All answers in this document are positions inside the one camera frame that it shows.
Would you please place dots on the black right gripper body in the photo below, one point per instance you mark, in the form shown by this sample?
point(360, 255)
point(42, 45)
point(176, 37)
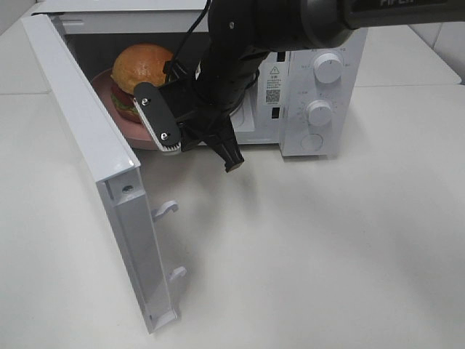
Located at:
point(194, 116)

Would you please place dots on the round white door button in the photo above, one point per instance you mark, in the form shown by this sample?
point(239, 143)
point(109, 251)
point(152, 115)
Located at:
point(312, 142)

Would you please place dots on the white microwave door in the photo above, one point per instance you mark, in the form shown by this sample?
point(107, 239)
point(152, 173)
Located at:
point(113, 166)

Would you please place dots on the pink round plate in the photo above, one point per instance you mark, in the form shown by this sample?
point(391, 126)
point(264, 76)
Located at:
point(135, 134)

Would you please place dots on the white microwave knob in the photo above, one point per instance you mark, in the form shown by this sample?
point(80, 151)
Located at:
point(319, 113)
point(327, 68)

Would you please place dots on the lower white microwave knob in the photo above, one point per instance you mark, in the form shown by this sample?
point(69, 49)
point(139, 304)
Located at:
point(319, 113)

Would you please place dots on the upper white microwave knob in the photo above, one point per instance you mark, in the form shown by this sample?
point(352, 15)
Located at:
point(327, 68)

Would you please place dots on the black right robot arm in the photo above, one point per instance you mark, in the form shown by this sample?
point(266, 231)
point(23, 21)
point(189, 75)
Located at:
point(243, 33)

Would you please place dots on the toy hamburger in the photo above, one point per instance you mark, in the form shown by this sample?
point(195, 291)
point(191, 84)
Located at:
point(136, 64)

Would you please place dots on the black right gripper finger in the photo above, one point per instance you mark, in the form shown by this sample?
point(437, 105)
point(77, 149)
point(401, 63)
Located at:
point(157, 118)
point(221, 139)

